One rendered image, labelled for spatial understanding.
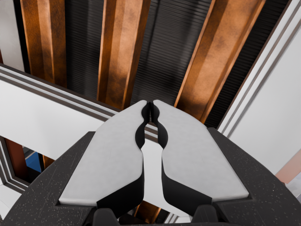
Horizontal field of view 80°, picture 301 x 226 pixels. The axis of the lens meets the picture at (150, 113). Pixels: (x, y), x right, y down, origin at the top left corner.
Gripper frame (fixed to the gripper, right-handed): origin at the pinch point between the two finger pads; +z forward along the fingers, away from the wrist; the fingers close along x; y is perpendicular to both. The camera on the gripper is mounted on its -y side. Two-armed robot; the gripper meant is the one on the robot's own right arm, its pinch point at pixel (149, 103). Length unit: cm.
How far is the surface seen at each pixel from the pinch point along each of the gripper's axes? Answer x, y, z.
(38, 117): -24.1, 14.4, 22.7
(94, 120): -10.5, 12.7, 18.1
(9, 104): -31.0, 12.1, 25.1
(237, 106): 13.2, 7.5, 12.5
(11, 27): -100, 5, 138
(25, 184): -44, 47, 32
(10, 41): -106, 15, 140
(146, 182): -1.1, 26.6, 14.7
